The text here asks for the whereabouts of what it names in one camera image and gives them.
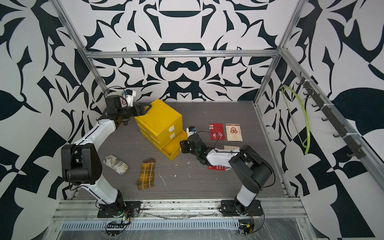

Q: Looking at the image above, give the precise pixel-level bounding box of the yellow plastic drawer cabinet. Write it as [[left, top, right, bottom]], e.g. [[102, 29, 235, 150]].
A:
[[135, 99, 183, 150]]

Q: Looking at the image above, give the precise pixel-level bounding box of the yellow bottom drawer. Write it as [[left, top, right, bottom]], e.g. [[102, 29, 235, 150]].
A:
[[162, 131, 188, 161]]

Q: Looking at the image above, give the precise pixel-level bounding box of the red postcard white text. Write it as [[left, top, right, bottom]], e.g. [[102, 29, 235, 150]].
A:
[[208, 166, 226, 171]]

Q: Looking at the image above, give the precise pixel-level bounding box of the cream postcard red text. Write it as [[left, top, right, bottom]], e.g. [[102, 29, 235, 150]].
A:
[[224, 146, 240, 151]]

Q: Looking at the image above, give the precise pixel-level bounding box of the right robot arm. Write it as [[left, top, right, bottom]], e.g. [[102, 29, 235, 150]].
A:
[[180, 134, 275, 216]]

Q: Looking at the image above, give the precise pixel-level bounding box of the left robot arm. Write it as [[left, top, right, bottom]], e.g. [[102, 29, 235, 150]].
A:
[[61, 95, 152, 216]]

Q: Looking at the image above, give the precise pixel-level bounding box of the grey patterned pouch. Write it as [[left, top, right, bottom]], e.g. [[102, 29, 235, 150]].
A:
[[103, 155, 129, 175]]

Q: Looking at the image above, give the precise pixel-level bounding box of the yellow plaid sock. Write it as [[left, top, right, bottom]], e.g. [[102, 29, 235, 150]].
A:
[[136, 158, 156, 191]]

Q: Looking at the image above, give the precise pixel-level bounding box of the right black connector box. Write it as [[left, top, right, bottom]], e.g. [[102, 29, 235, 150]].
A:
[[238, 220, 255, 236]]

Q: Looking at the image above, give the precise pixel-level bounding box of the green plastic hoop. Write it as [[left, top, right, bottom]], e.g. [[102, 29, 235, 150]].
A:
[[280, 85, 311, 156]]

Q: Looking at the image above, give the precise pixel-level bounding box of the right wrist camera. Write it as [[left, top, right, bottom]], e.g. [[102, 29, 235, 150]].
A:
[[186, 126, 196, 136]]

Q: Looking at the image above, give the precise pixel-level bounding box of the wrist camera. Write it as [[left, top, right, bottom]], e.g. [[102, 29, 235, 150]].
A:
[[124, 89, 136, 107], [186, 126, 196, 136]]

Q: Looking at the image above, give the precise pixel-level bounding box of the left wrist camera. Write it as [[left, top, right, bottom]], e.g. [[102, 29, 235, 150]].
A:
[[124, 89, 136, 107]]

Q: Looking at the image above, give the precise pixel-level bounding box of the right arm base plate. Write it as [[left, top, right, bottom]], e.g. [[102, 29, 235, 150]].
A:
[[219, 200, 264, 217]]

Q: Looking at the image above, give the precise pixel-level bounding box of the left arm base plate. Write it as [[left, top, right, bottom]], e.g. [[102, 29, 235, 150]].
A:
[[97, 201, 142, 218]]

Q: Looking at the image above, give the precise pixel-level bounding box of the black hook rail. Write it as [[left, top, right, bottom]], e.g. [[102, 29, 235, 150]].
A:
[[298, 71, 368, 159]]

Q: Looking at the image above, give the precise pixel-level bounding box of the aluminium frame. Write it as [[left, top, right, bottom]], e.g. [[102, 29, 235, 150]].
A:
[[51, 1, 384, 188]]

